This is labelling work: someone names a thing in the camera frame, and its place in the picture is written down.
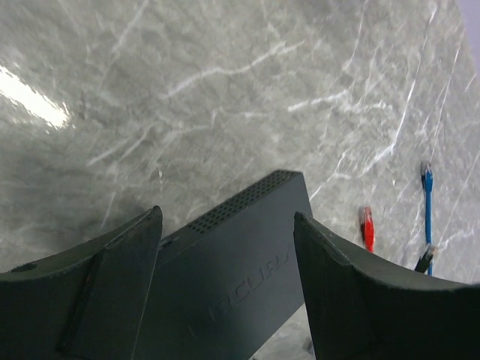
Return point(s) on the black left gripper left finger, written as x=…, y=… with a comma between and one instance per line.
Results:
x=83, y=303

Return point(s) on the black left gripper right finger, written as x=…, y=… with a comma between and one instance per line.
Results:
x=361, y=306

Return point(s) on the black network switch box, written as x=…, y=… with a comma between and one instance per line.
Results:
x=227, y=281

